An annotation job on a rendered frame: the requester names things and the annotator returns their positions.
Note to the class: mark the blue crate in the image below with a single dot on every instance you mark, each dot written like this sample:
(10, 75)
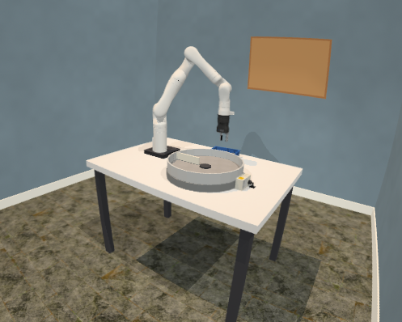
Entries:
(227, 149)

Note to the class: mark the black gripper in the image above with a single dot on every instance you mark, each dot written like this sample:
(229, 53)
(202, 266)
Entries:
(223, 121)

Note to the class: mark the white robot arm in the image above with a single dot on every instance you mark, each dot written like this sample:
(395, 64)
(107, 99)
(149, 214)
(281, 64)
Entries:
(159, 141)

